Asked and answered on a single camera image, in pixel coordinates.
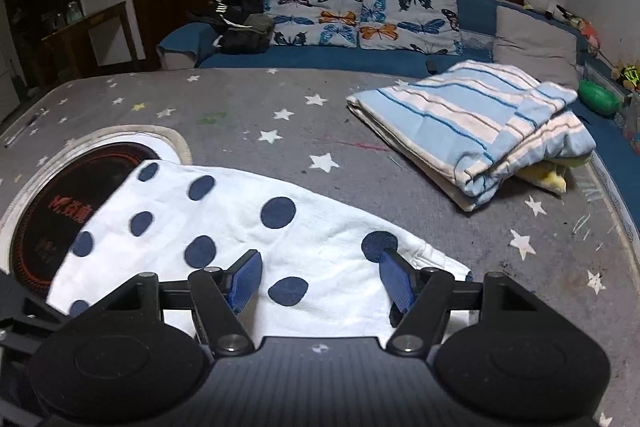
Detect butterfly print pillow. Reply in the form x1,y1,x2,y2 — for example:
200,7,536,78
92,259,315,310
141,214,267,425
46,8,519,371
261,0,364,48
358,0,464,56

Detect white polka dot pants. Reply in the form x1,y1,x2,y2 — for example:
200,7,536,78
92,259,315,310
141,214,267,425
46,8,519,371
46,159,474,340

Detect grey cushion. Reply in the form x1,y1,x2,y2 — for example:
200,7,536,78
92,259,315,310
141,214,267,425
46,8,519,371
491,5,582,88

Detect brown wooden desk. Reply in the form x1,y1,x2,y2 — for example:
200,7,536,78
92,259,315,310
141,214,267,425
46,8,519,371
39,1,139,84

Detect small colourful toys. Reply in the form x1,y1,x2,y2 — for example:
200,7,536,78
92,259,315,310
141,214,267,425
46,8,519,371
611,63,640,94

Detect black pen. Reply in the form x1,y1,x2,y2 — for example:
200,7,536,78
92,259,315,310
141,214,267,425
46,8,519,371
4,107,49,149

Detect yellow cloth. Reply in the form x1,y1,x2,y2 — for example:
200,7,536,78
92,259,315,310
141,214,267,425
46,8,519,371
514,153,592,196

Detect round black induction cooker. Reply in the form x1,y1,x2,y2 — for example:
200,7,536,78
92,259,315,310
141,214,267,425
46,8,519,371
0,124,194,304

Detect black eared plush toy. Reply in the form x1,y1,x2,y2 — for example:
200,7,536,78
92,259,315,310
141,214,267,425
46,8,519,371
554,4,584,31

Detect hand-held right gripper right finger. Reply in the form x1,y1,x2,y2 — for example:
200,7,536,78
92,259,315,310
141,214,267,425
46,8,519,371
377,251,539,357

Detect pink plush toy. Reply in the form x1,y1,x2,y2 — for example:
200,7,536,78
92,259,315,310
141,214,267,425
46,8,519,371
579,21,602,54

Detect green ball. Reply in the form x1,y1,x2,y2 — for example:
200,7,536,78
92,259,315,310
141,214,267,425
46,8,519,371
577,79,622,116

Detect black bag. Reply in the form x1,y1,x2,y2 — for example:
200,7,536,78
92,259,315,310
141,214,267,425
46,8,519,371
186,0,277,56

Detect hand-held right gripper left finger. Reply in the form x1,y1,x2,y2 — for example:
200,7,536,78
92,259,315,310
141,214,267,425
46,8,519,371
106,249,264,357

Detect folded blue striped cloth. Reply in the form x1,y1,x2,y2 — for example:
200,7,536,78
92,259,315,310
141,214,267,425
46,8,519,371
346,60,599,214

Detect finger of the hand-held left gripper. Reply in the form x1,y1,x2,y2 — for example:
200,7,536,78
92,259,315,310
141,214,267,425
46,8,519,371
0,272,65,354

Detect grey star-print tablecloth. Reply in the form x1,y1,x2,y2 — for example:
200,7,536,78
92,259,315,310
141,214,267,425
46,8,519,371
0,67,640,427

